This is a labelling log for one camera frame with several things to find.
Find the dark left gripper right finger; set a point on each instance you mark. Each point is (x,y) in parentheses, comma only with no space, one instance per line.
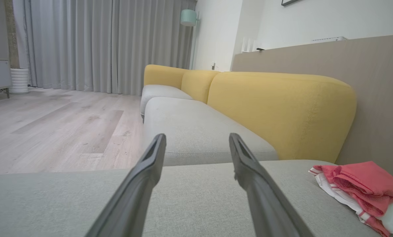
(262,197)

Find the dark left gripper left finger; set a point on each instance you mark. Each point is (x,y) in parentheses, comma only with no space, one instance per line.
(140,184)

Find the red basketball jersey white trim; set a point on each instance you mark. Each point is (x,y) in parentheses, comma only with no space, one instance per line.
(364,179)

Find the beige low partition panel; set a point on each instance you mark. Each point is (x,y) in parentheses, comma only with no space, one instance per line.
(374,65)

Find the grey sofa seat cushion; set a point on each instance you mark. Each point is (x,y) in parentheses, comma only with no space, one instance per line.
(160,91)
(196,131)

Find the wide yellow sofa backrest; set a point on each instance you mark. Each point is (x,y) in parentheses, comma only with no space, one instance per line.
(282,112)

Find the flat white device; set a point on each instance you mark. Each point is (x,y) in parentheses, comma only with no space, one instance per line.
(329,39)

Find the yellow sofa corner backrest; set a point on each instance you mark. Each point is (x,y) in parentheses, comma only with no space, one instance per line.
(163,75)

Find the narrow yellow sofa backrest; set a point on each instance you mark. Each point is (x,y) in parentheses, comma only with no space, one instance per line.
(198,84)

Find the grey pleated curtain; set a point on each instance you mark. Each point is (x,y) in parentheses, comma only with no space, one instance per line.
(100,42)

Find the clear glass ornament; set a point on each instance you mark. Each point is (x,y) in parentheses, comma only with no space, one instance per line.
(249,46)

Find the white ribbed plant pot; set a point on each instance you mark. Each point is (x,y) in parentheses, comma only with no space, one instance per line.
(19,80)

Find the teal shade floor lamp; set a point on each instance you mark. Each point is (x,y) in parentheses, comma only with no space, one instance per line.
(187,17)

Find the dark picture frame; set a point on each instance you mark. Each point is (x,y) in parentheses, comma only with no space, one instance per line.
(288,2)

